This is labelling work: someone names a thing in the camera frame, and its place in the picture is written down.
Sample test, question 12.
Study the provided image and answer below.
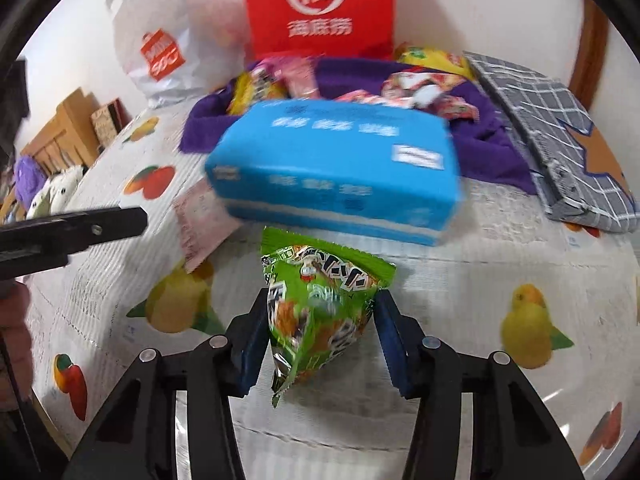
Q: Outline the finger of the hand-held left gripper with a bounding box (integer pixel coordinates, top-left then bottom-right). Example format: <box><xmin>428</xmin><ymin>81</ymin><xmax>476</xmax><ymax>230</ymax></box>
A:
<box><xmin>0</xmin><ymin>206</ymin><xmax>149</xmax><ymax>281</ymax></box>

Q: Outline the blue tissue pack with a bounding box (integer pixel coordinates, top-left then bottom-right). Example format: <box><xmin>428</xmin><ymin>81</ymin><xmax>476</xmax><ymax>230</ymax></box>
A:
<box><xmin>204</xmin><ymin>99</ymin><xmax>463</xmax><ymax>247</ymax></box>

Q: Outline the pink panda snack packet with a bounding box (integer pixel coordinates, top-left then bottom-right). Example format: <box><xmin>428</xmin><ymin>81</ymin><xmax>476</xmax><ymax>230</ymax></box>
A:
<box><xmin>382</xmin><ymin>71</ymin><xmax>453</xmax><ymax>108</ymax></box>

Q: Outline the large yellow chip bag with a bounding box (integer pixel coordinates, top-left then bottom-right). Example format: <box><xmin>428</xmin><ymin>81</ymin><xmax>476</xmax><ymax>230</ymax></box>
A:
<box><xmin>395</xmin><ymin>44</ymin><xmax>473</xmax><ymax>81</ymax></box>

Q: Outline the white plastic shopping bag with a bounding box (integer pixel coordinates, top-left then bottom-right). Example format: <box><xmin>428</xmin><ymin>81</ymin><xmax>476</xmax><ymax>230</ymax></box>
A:
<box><xmin>105</xmin><ymin>0</ymin><xmax>251</xmax><ymax>108</ymax></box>

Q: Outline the brown patterned book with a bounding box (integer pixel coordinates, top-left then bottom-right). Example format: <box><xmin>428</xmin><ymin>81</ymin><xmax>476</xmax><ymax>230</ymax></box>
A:
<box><xmin>90</xmin><ymin>97</ymin><xmax>123</xmax><ymax>153</ymax></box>

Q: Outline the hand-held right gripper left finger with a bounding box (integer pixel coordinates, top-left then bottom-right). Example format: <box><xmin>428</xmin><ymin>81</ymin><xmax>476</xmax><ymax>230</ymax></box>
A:
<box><xmin>60</xmin><ymin>287</ymin><xmax>273</xmax><ymax>480</ymax></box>

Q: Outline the green snack packet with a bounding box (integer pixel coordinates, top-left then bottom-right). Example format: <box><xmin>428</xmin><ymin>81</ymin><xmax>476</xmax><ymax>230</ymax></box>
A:
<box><xmin>260</xmin><ymin>226</ymin><xmax>397</xmax><ymax>408</ymax></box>

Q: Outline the wooden headboard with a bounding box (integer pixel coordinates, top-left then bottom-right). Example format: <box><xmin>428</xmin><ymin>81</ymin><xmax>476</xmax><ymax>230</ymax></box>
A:
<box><xmin>20</xmin><ymin>87</ymin><xmax>108</xmax><ymax>171</ymax></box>

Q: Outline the purple plush toy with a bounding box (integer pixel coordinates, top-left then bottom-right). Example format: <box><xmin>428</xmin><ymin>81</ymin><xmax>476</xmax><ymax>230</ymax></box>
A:
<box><xmin>12</xmin><ymin>155</ymin><xmax>46</xmax><ymax>201</ymax></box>

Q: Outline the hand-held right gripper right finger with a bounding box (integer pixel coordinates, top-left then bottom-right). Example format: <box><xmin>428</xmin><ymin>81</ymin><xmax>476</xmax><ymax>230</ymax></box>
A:
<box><xmin>372</xmin><ymin>290</ymin><xmax>586</xmax><ymax>480</ymax></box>

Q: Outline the yellow snack packet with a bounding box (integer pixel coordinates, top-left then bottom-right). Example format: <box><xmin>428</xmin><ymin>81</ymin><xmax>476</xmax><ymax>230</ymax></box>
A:
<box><xmin>227</xmin><ymin>67</ymin><xmax>288</xmax><ymax>116</ymax></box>

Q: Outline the white spotted plush toy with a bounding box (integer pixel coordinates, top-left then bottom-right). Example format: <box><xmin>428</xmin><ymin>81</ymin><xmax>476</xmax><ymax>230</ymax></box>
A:
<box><xmin>25</xmin><ymin>165</ymin><xmax>86</xmax><ymax>221</ymax></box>

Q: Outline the grey checked cloth with star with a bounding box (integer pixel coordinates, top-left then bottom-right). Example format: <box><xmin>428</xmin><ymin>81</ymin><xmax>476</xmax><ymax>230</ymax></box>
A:
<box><xmin>462</xmin><ymin>50</ymin><xmax>638</xmax><ymax>233</ymax></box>

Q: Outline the red paper bag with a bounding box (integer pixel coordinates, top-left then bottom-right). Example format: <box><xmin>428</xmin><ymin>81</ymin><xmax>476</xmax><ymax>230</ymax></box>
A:
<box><xmin>237</xmin><ymin>0</ymin><xmax>396</xmax><ymax>61</ymax></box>

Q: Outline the pale pink snack packet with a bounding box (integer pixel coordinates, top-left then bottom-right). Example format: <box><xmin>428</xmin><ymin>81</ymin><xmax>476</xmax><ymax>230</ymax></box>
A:
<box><xmin>171</xmin><ymin>177</ymin><xmax>246</xmax><ymax>273</ymax></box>

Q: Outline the brown wooden door frame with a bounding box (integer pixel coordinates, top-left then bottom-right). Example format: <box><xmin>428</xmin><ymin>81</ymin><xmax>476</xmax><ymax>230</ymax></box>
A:
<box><xmin>570</xmin><ymin>0</ymin><xmax>611</xmax><ymax>111</ymax></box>

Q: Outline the person's left hand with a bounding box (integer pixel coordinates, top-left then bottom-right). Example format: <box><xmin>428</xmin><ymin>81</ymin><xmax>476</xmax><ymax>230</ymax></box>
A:
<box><xmin>0</xmin><ymin>282</ymin><xmax>35</xmax><ymax>406</ymax></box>

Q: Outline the purple fabric tray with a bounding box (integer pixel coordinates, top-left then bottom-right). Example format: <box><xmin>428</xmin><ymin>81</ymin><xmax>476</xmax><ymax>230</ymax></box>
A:
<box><xmin>179</xmin><ymin>55</ymin><xmax>538</xmax><ymax>196</ymax></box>

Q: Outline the fruit printed tablecloth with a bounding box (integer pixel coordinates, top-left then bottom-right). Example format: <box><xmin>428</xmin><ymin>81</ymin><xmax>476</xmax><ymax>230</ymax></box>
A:
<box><xmin>22</xmin><ymin>105</ymin><xmax>640</xmax><ymax>480</ymax></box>

